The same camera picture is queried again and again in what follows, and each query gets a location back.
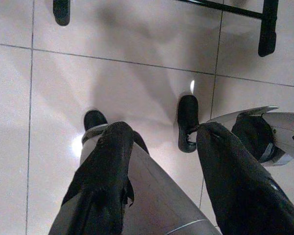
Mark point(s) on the silver robot right leg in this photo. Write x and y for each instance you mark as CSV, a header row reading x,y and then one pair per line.
x,y
289,132

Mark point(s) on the silver robot leg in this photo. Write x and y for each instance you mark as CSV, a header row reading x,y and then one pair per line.
x,y
161,195
289,132

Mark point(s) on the silver robot left leg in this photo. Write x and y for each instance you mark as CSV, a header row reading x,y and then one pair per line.
x,y
161,195

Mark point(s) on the black robot right foot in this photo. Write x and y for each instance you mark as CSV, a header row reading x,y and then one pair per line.
x,y
186,115

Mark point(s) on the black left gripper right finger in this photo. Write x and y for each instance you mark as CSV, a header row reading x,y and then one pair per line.
x,y
235,183

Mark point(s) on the black metal table frame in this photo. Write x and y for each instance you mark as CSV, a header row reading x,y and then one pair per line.
x,y
268,29

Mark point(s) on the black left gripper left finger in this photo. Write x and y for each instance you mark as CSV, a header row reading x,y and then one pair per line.
x,y
100,171

